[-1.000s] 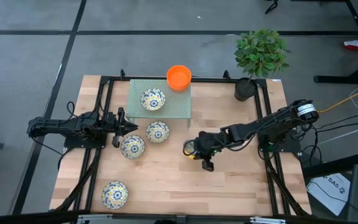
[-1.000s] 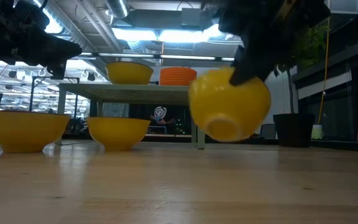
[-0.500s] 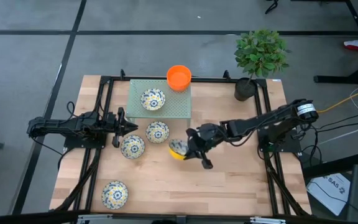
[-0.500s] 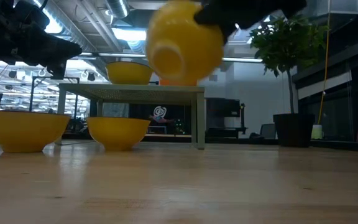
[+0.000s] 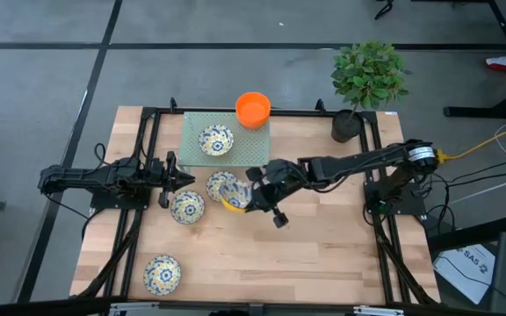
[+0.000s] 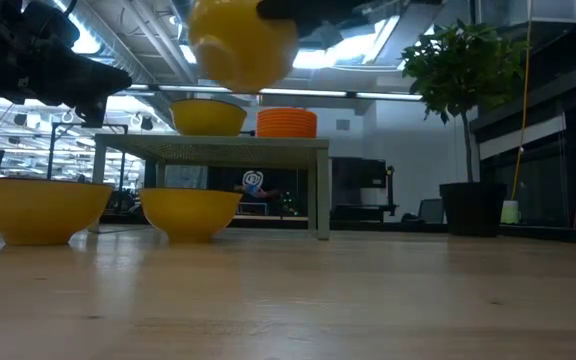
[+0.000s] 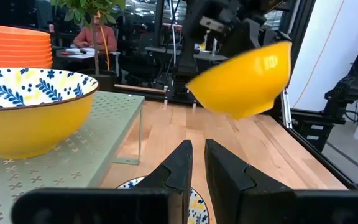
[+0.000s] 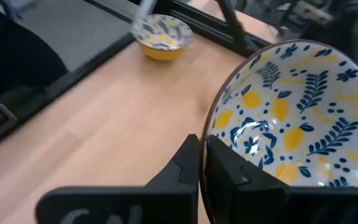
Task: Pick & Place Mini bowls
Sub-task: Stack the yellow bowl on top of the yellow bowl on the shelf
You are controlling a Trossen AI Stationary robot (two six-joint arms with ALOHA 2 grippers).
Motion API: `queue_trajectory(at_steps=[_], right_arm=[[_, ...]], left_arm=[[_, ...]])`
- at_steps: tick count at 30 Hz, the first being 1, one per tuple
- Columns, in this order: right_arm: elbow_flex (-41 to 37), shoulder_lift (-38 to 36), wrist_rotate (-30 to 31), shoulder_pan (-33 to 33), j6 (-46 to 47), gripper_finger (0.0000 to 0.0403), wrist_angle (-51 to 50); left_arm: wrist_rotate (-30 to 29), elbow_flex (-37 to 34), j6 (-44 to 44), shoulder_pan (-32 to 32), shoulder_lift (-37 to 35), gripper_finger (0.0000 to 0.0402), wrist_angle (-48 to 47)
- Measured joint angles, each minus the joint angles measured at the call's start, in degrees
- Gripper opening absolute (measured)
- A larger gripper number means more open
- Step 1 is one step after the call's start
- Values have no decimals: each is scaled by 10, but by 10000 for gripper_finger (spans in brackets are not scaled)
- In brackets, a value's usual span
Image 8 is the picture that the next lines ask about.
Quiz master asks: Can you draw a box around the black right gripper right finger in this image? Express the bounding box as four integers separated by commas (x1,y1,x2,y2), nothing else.
205,134,292,224

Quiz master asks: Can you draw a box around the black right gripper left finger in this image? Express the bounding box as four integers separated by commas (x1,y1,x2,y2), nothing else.
143,133,201,224

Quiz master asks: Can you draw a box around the yellow floral ceramic bowl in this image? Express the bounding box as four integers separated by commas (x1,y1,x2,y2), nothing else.
131,14,195,62
199,39,358,224

